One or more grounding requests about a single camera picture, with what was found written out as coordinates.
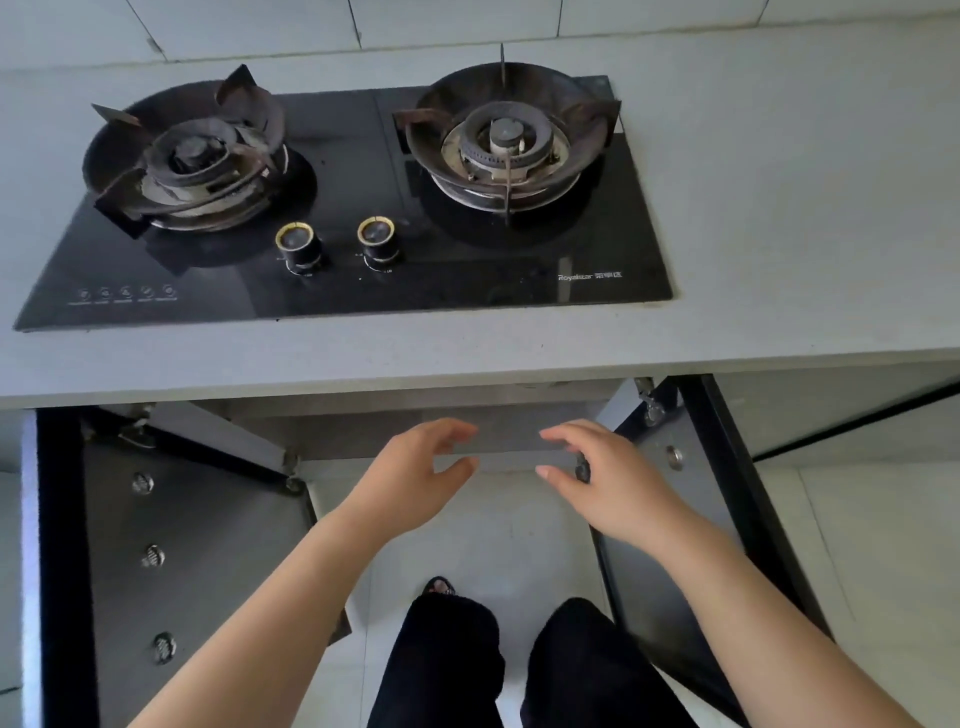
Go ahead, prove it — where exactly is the person's left hand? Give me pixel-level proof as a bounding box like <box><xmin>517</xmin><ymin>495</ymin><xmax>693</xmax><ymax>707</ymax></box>
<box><xmin>341</xmin><ymin>418</ymin><xmax>480</xmax><ymax>540</ymax></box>

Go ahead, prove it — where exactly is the person's right hand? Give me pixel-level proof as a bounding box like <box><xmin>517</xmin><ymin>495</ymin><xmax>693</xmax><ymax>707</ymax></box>
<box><xmin>535</xmin><ymin>420</ymin><xmax>711</xmax><ymax>558</ymax></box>

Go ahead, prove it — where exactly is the person's left forearm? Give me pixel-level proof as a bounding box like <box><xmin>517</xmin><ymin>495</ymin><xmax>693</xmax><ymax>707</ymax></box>
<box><xmin>129</xmin><ymin>508</ymin><xmax>395</xmax><ymax>728</ymax></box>

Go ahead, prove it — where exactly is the person's right forearm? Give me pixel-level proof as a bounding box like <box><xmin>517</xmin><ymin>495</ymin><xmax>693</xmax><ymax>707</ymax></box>
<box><xmin>658</xmin><ymin>521</ymin><xmax>925</xmax><ymax>728</ymax></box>

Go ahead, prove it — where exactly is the silver door hinge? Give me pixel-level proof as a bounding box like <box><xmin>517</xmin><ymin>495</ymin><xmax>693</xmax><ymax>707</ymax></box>
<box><xmin>116</xmin><ymin>405</ymin><xmax>159</xmax><ymax>451</ymax></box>
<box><xmin>279</xmin><ymin>448</ymin><xmax>309</xmax><ymax>498</ymax></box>
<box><xmin>633</xmin><ymin>377</ymin><xmax>669</xmax><ymax>429</ymax></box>

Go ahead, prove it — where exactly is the dark grey cabinet door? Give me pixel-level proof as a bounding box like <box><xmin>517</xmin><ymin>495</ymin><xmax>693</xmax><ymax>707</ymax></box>
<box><xmin>591</xmin><ymin>375</ymin><xmax>835</xmax><ymax>727</ymax></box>

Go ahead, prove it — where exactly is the person's right black trouser leg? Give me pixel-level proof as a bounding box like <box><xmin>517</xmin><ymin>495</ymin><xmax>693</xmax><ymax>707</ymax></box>
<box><xmin>519</xmin><ymin>597</ymin><xmax>700</xmax><ymax>728</ymax></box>

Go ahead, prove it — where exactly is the person's black trouser leg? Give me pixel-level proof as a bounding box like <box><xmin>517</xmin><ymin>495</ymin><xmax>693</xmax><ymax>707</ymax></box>
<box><xmin>519</xmin><ymin>597</ymin><xmax>700</xmax><ymax>728</ymax></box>
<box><xmin>366</xmin><ymin>594</ymin><xmax>505</xmax><ymax>728</ymax></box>

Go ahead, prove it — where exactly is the person's left black trouser leg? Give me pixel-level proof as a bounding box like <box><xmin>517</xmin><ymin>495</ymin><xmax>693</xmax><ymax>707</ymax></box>
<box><xmin>366</xmin><ymin>594</ymin><xmax>505</xmax><ymax>728</ymax></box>

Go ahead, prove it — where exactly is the grey cabinet door black edge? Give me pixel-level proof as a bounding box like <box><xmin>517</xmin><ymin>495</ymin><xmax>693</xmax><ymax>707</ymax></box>
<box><xmin>21</xmin><ymin>405</ymin><xmax>354</xmax><ymax>728</ymax></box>

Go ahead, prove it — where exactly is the grey closed cabinet door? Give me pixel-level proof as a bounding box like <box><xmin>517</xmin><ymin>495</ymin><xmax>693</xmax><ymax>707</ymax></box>
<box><xmin>712</xmin><ymin>362</ymin><xmax>960</xmax><ymax>464</ymax></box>

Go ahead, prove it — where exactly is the black glass gas stove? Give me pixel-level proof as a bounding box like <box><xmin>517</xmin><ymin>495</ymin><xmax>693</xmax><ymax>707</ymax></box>
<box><xmin>13</xmin><ymin>75</ymin><xmax>674</xmax><ymax>333</ymax></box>

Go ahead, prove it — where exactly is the rusty black pan support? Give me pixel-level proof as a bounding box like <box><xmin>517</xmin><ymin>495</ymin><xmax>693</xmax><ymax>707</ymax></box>
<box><xmin>81</xmin><ymin>64</ymin><xmax>290</xmax><ymax>241</ymax></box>

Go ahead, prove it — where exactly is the grey cabinet front rail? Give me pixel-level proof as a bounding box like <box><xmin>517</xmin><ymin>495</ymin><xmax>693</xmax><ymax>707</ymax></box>
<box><xmin>191</xmin><ymin>378</ymin><xmax>625</xmax><ymax>475</ymax></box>

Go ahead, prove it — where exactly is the black stove knob gold ring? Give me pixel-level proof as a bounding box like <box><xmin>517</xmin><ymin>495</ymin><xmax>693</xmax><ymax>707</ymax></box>
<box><xmin>275</xmin><ymin>222</ymin><xmax>325</xmax><ymax>275</ymax></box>
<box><xmin>357</xmin><ymin>216</ymin><xmax>401</xmax><ymax>269</ymax></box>

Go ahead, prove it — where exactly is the black pan support silver ring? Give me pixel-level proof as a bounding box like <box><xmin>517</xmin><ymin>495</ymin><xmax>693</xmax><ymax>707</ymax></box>
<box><xmin>391</xmin><ymin>42</ymin><xmax>624</xmax><ymax>226</ymax></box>

